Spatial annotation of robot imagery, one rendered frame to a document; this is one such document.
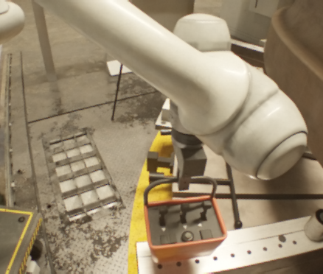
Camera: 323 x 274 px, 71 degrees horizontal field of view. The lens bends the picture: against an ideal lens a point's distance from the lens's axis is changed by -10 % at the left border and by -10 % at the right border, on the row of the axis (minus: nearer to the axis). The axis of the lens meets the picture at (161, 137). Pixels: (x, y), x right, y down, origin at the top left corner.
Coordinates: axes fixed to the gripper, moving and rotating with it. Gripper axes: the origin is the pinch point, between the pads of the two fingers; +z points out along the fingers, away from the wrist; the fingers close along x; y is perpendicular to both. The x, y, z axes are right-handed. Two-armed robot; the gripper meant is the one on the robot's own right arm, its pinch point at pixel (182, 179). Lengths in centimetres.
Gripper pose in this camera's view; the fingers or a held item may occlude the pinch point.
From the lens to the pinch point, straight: 62.1
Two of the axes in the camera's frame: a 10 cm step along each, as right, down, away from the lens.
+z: -0.3, 7.8, 6.3
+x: 1.4, 6.3, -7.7
